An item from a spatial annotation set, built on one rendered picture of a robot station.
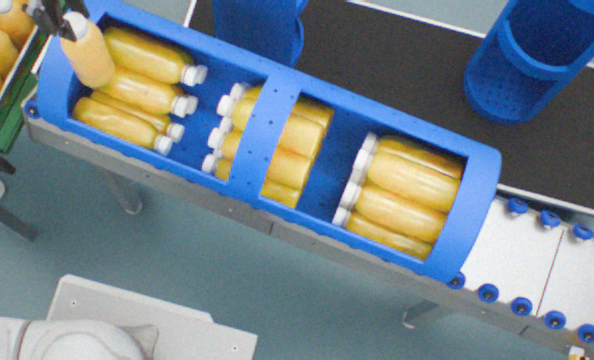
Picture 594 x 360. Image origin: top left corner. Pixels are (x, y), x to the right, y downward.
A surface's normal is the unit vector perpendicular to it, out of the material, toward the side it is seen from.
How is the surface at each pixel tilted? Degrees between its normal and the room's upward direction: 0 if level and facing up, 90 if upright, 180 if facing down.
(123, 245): 0
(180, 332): 0
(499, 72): 0
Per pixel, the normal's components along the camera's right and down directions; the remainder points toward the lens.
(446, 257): -0.26, 0.56
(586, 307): 0.05, -0.25
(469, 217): -0.05, 0.00
